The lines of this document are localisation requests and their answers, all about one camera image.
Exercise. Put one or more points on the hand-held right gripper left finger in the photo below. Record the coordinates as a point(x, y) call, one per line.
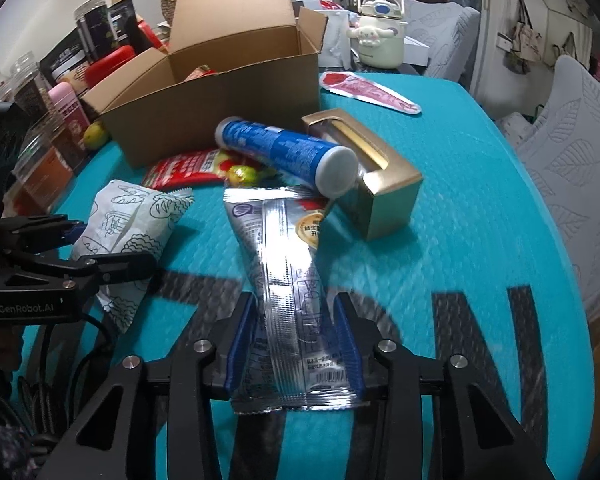
point(237, 345)

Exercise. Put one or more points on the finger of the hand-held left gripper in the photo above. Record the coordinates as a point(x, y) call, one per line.
point(120, 262)
point(45, 225)

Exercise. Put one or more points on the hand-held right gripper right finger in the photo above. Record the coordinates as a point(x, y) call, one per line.
point(350, 350)

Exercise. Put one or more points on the white line-drawing snack packet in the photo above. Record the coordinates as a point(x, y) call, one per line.
point(125, 230)

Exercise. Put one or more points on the silver foil packet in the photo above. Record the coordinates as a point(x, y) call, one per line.
point(280, 285)

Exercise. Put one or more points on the red chips bag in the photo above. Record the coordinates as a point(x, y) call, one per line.
point(190, 167)

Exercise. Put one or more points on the gold windowed box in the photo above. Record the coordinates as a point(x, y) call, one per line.
point(395, 195)

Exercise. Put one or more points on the brown cardboard box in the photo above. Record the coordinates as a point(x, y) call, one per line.
point(205, 110)

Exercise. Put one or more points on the blue tablet tube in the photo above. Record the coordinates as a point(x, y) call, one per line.
point(280, 152)

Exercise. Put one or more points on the person's left forearm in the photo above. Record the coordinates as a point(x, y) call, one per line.
point(5, 450)

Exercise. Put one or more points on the person's left hand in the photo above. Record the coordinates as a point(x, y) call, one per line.
point(0, 345)

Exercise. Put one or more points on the clear jar red-brown contents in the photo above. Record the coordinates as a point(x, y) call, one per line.
point(45, 170)

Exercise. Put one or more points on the green yellow citrus fruit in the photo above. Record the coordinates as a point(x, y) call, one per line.
point(94, 135)

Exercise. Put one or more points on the pink bottle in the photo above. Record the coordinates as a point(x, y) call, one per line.
point(67, 107)

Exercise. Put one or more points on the teal printed table mat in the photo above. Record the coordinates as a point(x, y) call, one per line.
point(480, 260)

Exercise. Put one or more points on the red bottle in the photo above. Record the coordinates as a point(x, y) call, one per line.
point(110, 65)

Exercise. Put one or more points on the tall jar dark contents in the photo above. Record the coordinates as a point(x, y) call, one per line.
point(97, 25)

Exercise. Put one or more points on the red gift packet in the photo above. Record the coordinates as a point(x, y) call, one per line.
point(155, 35)

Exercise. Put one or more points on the pink red flat packet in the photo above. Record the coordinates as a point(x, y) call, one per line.
point(370, 90)

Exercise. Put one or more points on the grey covered chair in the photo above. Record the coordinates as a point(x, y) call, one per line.
point(580, 160)
point(440, 35)

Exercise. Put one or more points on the white flat box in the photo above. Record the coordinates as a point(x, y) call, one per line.
point(415, 50)

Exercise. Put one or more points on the white cup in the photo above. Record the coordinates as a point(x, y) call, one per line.
point(337, 35)

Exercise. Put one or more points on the white cartoon kettle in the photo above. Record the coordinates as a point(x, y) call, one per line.
point(380, 30)

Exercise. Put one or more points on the red plastic bag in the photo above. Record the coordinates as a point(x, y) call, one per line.
point(330, 5)

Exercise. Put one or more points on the beige tote bag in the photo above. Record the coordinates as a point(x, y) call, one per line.
point(522, 30)
point(572, 50)

